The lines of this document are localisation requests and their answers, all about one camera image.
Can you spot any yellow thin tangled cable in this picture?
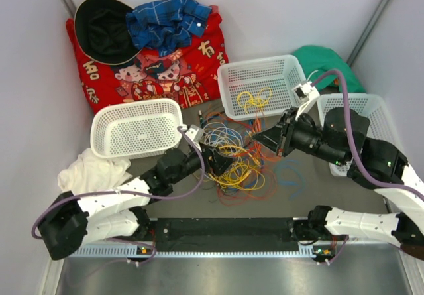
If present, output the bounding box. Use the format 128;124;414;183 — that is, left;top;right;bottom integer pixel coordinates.
205;155;266;196

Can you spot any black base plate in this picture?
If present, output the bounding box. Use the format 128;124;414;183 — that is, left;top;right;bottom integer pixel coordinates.
152;218;299;252

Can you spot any green cloth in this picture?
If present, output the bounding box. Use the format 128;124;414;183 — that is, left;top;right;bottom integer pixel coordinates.
292;45;366;93

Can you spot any white rectangular basket, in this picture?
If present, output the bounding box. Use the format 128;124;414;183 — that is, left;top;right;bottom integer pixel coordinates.
316;92;410;178
217;55;306;121

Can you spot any white rectangular basket, right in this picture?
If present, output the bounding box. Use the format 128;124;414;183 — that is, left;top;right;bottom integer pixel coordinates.
316;92;410;178

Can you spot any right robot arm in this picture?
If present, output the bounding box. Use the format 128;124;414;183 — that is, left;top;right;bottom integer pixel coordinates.
252;107;423;259

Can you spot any white thin cable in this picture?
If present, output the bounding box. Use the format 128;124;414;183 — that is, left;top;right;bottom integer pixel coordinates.
200;119;246;150

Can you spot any red printed cloth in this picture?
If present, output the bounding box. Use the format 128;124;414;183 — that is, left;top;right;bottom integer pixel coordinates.
66;5;229;113

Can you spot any white oval perforated basket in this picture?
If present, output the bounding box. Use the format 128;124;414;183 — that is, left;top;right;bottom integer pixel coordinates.
90;98;183;160

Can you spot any black hat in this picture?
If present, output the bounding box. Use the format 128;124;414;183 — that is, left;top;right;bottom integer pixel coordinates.
74;0;140;65

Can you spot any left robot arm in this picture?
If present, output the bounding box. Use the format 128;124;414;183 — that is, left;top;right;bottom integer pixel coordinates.
36;144;234;261

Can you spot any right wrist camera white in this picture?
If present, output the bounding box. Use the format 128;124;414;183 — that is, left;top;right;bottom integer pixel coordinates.
292;81;320;105

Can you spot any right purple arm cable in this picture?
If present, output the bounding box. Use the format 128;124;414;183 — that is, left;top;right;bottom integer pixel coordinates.
311;69;424;266

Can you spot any dark blue cable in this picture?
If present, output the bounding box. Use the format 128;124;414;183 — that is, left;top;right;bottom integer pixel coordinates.
198;117;266;163

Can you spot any blue plaid shirt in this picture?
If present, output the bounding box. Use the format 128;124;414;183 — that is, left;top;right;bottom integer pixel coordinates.
125;0;213;57

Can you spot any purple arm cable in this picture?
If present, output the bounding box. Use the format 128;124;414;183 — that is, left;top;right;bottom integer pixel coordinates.
311;69;424;266
31;125;208;269

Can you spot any bright yellow thin cable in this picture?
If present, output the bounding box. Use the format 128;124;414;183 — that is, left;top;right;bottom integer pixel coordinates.
236;86;273;113

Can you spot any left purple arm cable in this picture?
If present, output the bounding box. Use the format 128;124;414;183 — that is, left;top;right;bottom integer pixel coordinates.
31;125;208;269

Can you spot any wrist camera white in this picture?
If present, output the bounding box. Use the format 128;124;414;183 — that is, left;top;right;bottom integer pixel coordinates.
292;81;320;105
185;125;204;143

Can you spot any grey corner post right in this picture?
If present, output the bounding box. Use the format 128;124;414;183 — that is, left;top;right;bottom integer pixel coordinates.
346;0;392;67

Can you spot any thick amber yellow cable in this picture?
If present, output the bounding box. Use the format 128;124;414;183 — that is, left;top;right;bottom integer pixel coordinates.
211;144;266;190

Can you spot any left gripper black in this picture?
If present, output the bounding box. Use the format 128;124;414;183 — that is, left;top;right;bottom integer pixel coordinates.
170;141;235;185

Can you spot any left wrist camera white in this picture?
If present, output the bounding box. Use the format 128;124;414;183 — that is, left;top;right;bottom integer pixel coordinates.
185;125;204;143

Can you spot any white rectangular basket, middle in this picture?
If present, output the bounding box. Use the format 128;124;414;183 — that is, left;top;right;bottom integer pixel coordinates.
217;55;306;121

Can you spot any orange thin cable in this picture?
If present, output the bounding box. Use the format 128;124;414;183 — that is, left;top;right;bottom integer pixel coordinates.
205;107;286;209

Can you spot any white cloth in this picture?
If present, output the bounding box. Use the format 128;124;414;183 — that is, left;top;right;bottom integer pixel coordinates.
57;148;132;194

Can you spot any light blue loose cable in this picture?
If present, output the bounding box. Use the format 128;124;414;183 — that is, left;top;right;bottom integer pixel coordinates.
274;158;307;200

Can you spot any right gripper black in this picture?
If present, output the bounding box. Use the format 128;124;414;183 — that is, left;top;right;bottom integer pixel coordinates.
251;107;346;168

